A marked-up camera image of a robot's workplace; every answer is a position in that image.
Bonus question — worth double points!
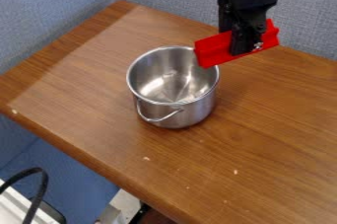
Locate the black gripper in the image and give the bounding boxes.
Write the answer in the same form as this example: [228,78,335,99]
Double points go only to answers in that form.
[217,0,278,56]

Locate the red rectangular block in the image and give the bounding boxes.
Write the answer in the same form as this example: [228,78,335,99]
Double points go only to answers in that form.
[193,19,280,68]

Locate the stainless steel pot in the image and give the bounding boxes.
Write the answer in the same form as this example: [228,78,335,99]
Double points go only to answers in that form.
[126,45,220,128]

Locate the white device with black part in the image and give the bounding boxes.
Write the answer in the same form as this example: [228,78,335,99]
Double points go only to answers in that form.
[0,179,68,224]

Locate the black cable loop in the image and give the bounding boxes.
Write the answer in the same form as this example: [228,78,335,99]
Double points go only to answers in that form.
[0,167,50,224]

